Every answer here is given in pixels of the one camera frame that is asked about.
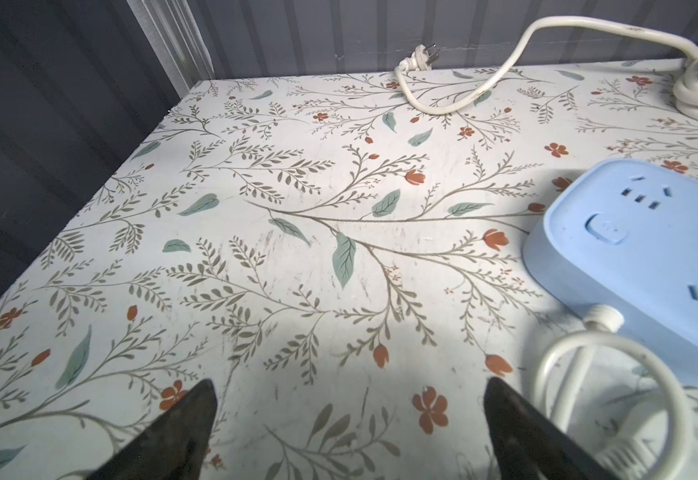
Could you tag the light blue round power strip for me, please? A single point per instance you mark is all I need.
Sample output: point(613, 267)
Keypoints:
point(625, 234)

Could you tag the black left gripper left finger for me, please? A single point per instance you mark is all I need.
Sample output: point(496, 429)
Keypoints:
point(173, 446)

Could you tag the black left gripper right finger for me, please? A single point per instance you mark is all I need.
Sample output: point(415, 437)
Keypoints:
point(527, 445)

